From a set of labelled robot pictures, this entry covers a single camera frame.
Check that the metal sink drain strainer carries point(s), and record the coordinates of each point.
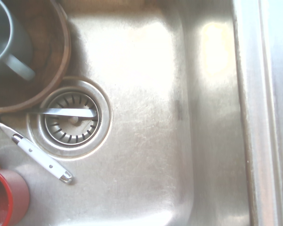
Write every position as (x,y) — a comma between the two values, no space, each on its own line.
(70,133)

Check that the stainless steel sink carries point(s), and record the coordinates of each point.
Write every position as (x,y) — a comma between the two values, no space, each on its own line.
(143,164)

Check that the brown wooden bowl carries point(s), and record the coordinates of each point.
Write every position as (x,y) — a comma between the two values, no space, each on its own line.
(55,47)

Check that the red mug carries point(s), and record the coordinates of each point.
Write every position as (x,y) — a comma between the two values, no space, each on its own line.
(14,188)

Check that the grey-blue ceramic mug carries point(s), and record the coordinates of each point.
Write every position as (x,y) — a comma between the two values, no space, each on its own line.
(17,35)

